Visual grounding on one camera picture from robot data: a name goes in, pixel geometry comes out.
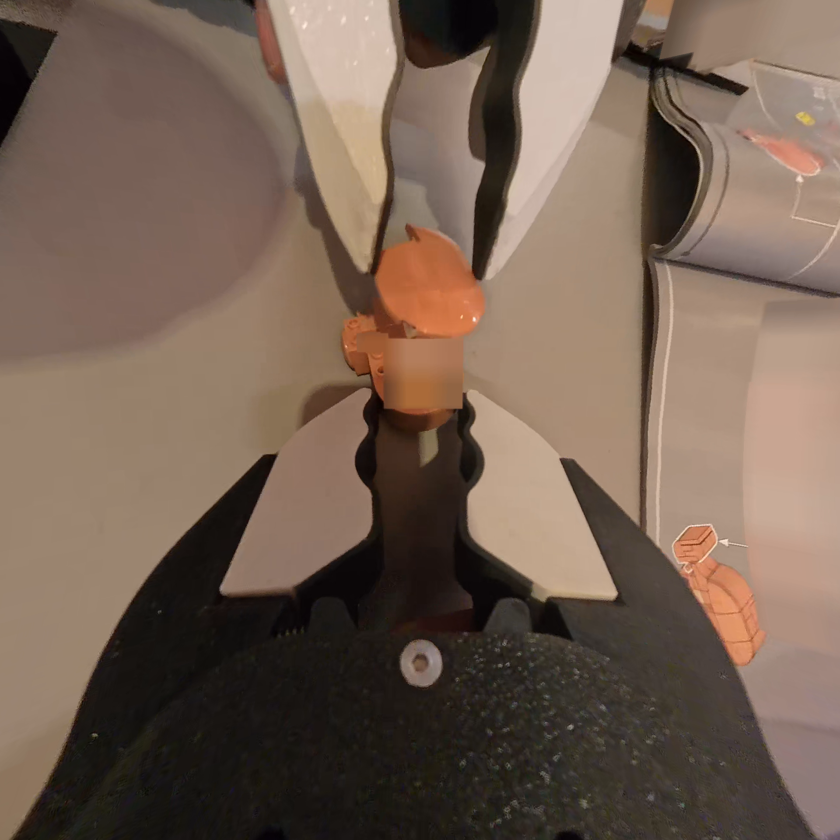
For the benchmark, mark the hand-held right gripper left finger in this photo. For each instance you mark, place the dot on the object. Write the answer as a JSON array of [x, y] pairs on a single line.
[[302, 512]]

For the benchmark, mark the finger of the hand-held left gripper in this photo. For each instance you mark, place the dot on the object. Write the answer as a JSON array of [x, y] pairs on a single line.
[[341, 92], [565, 92]]

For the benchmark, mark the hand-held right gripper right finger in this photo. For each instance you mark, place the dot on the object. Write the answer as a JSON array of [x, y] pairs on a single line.
[[538, 512]]

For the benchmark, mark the round brown brick assembly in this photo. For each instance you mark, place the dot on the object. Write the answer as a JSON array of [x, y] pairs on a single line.
[[357, 339]]

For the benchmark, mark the brown curved brick piece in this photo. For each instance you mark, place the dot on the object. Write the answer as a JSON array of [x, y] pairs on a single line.
[[427, 289]]

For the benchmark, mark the grey desk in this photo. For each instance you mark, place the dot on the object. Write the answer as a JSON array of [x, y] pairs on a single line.
[[158, 394]]

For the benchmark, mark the person's left hand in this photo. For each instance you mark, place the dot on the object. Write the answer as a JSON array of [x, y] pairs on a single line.
[[276, 40]]

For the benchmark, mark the grey instruction booklet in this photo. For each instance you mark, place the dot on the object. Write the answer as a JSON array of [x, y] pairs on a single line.
[[735, 210]]

